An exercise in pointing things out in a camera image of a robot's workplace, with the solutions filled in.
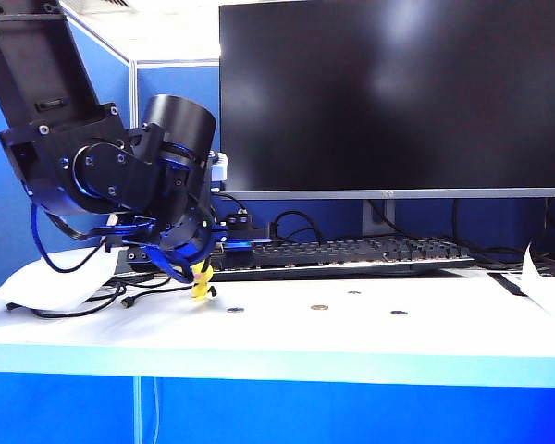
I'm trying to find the thick black cable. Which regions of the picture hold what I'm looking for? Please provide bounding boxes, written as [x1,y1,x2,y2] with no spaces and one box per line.
[5,282,129,320]

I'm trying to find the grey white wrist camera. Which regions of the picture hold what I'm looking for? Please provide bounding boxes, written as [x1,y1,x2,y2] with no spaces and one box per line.
[209,151,230,193]

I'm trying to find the black mechanical keyboard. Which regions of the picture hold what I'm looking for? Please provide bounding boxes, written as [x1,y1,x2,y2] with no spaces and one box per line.
[210,235,476,282]

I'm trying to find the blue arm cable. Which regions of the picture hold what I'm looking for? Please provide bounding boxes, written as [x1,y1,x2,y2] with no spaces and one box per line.
[30,203,223,284]

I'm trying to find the black flat arm cable bundle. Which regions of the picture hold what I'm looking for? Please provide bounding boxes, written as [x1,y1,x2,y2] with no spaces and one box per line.
[49,213,119,241]

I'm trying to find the aluminium desk panel strip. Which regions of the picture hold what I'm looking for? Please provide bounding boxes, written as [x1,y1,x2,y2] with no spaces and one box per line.
[133,376,142,444]

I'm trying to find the black monitor cables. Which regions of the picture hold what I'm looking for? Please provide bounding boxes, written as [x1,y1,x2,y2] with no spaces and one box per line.
[451,198,537,272]

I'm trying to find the large black computer monitor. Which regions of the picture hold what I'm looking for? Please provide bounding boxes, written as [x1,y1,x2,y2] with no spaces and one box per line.
[218,0,555,201]

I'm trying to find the silver monitor stand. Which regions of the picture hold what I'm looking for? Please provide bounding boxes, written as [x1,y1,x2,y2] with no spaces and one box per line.
[363,199,397,240]

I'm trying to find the white padded envelope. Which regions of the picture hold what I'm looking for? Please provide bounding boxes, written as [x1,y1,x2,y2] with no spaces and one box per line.
[0,244,119,312]

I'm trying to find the black looped cable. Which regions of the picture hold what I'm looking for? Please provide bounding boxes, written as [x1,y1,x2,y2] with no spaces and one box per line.
[270,210,327,246]

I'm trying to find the yellow plush doll black limbs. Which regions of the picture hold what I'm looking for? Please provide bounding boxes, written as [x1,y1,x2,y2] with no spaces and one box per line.
[190,259,219,302]

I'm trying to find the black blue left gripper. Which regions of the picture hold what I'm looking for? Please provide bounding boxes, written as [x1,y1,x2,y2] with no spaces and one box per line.
[127,224,273,275]

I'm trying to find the black USB cable gold plug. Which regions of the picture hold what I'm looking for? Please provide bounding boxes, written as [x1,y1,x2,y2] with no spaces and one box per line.
[121,277,193,310]

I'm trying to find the white paper sheet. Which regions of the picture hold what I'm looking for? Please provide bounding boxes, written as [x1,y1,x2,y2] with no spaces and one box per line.
[508,240,555,321]

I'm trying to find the aluminium partition post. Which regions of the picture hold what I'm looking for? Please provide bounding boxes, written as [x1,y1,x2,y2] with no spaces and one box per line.
[129,58,139,130]

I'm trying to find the thin white hanging cable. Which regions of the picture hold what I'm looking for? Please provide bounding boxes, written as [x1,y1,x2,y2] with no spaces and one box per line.
[152,376,161,444]

